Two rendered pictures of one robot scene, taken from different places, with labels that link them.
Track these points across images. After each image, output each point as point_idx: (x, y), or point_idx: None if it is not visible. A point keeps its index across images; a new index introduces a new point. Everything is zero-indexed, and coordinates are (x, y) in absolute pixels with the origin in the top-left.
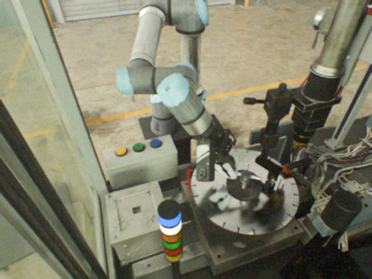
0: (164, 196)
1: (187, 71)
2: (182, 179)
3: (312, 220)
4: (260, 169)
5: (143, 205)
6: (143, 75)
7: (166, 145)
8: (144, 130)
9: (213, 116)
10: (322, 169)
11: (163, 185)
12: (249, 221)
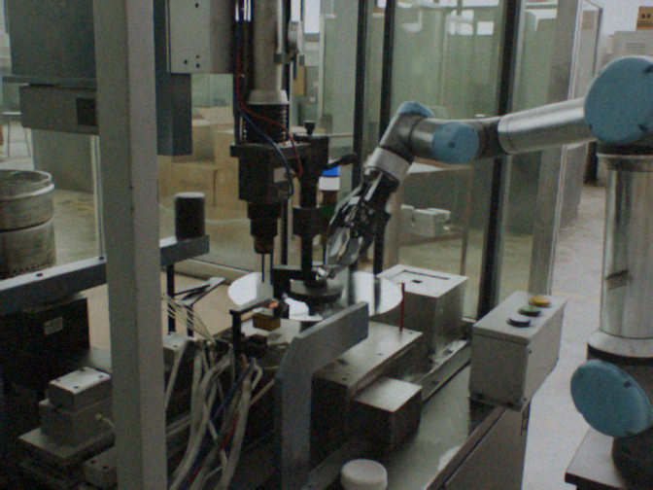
0: (442, 368)
1: (434, 121)
2: (452, 396)
3: None
4: (308, 305)
5: (415, 284)
6: None
7: (500, 326)
8: None
9: (380, 174)
10: (202, 354)
11: (467, 380)
12: None
